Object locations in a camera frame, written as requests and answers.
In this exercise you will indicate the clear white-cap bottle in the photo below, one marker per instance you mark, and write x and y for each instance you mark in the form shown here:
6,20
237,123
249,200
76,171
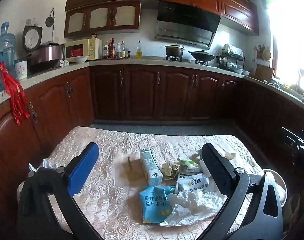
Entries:
118,51

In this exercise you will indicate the gas stove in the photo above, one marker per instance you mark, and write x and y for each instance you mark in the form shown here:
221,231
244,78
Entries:
178,59

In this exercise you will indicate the black round hanging utensil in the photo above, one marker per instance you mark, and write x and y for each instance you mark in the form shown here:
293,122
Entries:
49,21

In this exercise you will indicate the wooden cutting board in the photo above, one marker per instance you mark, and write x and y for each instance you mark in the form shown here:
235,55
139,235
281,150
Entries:
263,72

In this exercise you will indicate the wall utensil holder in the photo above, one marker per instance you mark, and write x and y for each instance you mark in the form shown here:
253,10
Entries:
264,53

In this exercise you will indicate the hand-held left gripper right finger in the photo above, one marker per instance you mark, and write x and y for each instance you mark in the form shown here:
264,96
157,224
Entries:
217,172

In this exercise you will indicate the white and yellow packet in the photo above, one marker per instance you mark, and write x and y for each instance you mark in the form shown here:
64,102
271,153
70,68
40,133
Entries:
192,181

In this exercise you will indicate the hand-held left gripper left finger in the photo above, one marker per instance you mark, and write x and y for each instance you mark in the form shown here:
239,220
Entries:
83,170

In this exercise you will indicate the floral white cup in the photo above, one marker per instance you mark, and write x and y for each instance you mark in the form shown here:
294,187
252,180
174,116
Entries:
21,70

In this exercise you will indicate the white tissue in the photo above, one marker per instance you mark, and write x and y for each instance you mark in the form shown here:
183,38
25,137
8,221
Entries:
48,163

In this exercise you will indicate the white plastic bag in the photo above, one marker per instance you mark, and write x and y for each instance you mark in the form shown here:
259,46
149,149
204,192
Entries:
192,202

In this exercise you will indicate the cream microwave oven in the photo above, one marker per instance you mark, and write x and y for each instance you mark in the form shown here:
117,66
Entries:
79,50

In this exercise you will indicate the small clear wrapper scrap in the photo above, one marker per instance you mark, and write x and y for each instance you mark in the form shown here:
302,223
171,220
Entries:
230,155

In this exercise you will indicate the yellow-cap seasoning bottle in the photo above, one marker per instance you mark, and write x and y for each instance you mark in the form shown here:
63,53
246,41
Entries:
123,51

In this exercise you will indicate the red sauce bottle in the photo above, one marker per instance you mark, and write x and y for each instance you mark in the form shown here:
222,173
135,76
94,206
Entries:
113,50

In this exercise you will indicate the white milk carton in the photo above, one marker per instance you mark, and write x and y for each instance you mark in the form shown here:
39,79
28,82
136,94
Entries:
149,165

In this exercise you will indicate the black dish rack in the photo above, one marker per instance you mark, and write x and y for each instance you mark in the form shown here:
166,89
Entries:
230,57

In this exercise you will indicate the red tassel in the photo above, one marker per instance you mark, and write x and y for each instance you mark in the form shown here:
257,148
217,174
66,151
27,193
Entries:
17,97

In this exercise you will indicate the black steel range hood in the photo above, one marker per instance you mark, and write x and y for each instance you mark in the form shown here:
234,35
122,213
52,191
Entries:
187,20

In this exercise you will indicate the white plastic bucket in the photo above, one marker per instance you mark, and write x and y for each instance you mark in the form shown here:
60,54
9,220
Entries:
279,182

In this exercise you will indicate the brown cooking pot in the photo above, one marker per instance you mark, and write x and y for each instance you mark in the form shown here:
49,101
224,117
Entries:
174,50

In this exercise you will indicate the wooden base cabinets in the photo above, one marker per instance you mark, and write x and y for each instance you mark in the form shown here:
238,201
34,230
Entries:
142,92

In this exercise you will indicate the small white bowl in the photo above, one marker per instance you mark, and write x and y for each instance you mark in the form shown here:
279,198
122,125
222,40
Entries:
245,73
238,71

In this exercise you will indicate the beige paper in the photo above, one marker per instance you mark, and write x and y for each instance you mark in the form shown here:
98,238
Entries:
170,170

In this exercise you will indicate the green and white wrapper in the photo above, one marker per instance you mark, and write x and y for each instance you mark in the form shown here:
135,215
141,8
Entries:
189,163

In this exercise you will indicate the blue snack packet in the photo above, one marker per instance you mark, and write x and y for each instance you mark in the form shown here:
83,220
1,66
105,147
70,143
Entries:
154,205

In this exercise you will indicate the bright window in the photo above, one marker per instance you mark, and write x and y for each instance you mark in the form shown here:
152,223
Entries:
289,42

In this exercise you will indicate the blue water jug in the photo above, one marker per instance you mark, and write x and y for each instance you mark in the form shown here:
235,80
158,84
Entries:
4,50

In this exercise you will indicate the yellow oil bottle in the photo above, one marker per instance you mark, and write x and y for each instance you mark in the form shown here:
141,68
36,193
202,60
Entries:
139,52

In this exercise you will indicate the black wok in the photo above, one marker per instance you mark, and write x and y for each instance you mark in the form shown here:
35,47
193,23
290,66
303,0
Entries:
202,55

